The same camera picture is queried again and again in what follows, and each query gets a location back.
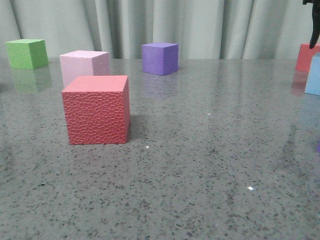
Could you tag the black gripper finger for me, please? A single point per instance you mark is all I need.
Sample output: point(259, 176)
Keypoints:
point(315, 21)

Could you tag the light blue foam cube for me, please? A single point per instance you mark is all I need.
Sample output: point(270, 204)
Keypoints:
point(313, 80)

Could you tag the red foam cube far right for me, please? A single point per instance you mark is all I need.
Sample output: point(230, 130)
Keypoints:
point(305, 56)

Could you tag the grey-green curtain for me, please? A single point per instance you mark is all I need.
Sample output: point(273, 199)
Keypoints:
point(203, 29)

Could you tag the purple foam cube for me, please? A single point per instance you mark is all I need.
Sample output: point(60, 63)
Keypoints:
point(160, 58)

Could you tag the pink foam cube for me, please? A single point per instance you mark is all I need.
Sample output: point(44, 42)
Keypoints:
point(83, 63)

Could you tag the large red textured cube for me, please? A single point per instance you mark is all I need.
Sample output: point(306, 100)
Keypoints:
point(97, 109)

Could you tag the green foam cube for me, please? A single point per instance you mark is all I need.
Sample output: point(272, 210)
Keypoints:
point(27, 53)

